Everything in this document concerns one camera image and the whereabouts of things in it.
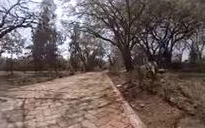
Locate reddish brick paved path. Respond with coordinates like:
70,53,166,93
0,70,138,128

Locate bare tree with arching branches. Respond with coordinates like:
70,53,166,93
0,0,41,74

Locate pale stone kerb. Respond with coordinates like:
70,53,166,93
104,72,147,128

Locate group of thin trees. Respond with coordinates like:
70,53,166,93
68,23,108,73

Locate bare earth ground with scrub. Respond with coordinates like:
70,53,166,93
106,69,205,128

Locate tall dark conifer tree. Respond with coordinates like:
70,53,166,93
29,0,63,73

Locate bare brown earth ground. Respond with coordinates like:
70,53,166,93
0,69,78,89

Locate large bare spreading tree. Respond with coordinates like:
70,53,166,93
73,0,205,73

